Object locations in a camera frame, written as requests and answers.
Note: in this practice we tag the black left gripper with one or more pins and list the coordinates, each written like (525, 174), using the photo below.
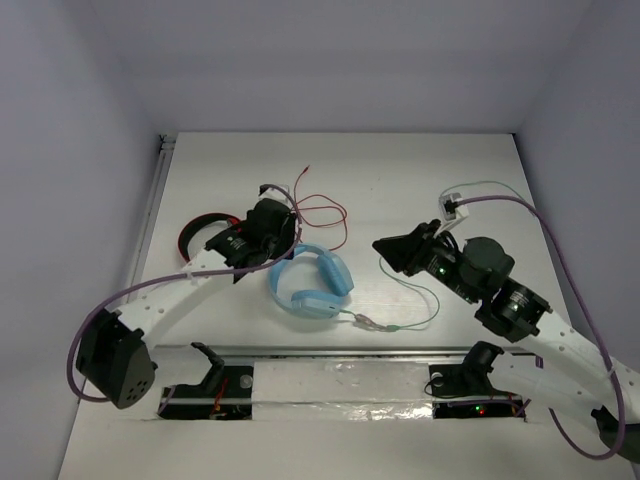
(275, 230)

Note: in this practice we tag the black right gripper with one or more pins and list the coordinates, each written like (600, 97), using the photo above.
(406, 252)

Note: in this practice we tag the light blue headphones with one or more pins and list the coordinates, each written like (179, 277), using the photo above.
(315, 283)

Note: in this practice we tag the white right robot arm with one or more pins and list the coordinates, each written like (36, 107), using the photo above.
(600, 393)

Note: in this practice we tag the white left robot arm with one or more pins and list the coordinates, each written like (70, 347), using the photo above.
(113, 349)

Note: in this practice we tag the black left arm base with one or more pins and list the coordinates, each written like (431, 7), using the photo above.
(223, 394)

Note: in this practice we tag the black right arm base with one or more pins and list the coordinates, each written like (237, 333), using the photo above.
(463, 391)

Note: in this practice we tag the red and black headphones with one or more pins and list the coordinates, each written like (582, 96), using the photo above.
(199, 230)

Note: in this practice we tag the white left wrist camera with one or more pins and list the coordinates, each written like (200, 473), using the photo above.
(280, 193)

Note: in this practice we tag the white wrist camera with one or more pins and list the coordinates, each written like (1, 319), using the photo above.
(452, 212)
(280, 193)

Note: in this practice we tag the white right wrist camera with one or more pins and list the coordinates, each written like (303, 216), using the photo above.
(452, 212)

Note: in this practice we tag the aluminium rail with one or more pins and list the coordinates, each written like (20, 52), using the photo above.
(298, 352)

